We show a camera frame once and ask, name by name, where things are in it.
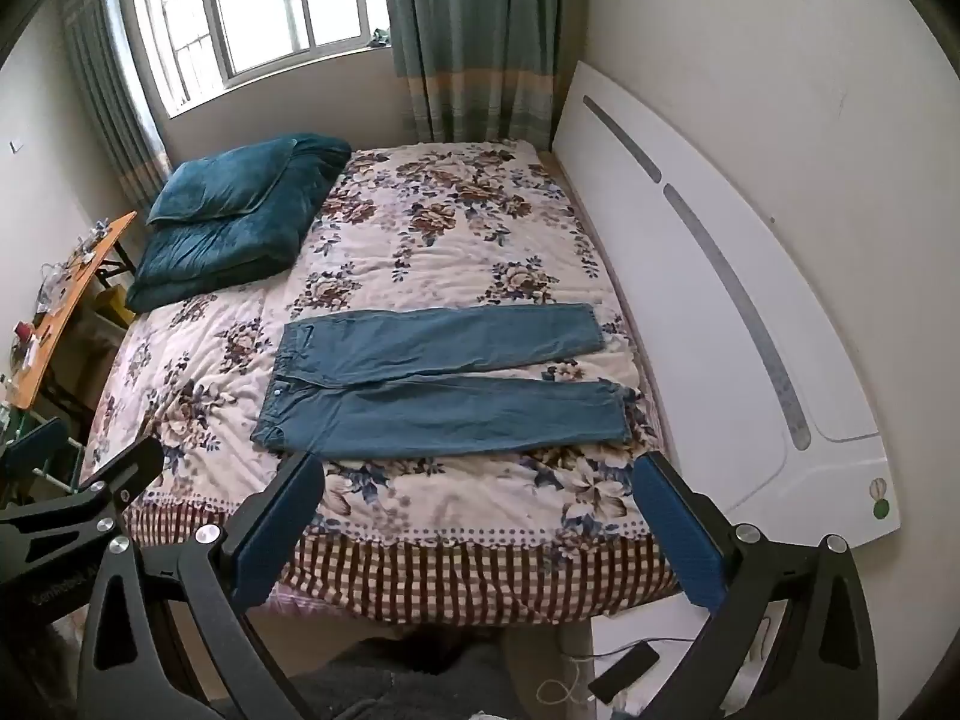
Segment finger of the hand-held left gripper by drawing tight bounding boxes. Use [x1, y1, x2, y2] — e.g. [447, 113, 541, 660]
[0, 418, 74, 502]
[0, 435, 166, 552]

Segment white cable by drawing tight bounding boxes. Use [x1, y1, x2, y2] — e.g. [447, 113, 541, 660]
[536, 637, 698, 706]

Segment grey fleece clothing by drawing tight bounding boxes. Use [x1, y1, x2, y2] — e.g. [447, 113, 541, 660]
[289, 634, 526, 720]

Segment teal pillow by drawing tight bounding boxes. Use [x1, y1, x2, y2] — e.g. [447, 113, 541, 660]
[147, 136, 301, 226]

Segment teal folded quilt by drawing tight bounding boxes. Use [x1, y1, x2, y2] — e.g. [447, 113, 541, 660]
[124, 133, 352, 314]

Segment teal striped curtain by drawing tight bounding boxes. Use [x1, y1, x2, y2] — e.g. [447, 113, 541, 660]
[379, 0, 590, 147]
[60, 0, 170, 200]

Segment blue jeans pants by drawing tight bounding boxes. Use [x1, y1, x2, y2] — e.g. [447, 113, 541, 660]
[250, 303, 642, 460]

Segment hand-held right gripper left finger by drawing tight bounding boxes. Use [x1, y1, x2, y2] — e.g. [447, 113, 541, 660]
[75, 452, 327, 720]

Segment white headboard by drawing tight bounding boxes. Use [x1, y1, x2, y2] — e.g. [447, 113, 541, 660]
[551, 60, 901, 545]

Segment wooden desk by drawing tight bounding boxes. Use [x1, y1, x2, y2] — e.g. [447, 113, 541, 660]
[11, 211, 140, 412]

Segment floral bed blanket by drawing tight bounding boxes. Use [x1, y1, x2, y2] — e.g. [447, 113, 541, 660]
[79, 141, 665, 548]

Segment black phone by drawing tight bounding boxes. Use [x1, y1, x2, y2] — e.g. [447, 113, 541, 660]
[589, 645, 661, 706]

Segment small white clutter pile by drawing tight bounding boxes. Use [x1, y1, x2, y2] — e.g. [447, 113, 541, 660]
[34, 221, 113, 316]

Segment red checked bed sheet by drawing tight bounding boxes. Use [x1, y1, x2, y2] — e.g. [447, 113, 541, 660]
[124, 502, 680, 627]

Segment yellow box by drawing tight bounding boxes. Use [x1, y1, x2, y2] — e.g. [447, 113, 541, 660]
[94, 285, 136, 327]

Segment window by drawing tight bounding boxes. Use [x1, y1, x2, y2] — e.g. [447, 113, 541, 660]
[124, 0, 395, 117]

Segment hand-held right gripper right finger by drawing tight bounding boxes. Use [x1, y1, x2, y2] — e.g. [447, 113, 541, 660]
[632, 452, 880, 720]

